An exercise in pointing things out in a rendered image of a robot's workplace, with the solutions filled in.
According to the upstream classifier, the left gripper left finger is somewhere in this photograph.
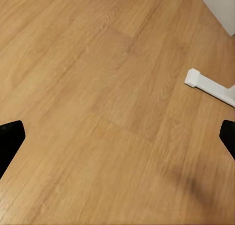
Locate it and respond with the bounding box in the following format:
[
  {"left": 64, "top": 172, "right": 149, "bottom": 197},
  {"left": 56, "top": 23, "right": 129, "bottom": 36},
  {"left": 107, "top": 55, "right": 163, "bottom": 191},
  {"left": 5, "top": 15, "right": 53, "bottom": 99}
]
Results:
[{"left": 0, "top": 120, "right": 25, "bottom": 179}]

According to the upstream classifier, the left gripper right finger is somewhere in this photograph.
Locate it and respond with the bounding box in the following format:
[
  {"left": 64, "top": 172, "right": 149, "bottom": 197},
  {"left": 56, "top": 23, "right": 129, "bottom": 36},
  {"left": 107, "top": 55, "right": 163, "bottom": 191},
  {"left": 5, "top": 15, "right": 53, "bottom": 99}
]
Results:
[{"left": 219, "top": 120, "right": 235, "bottom": 160}]

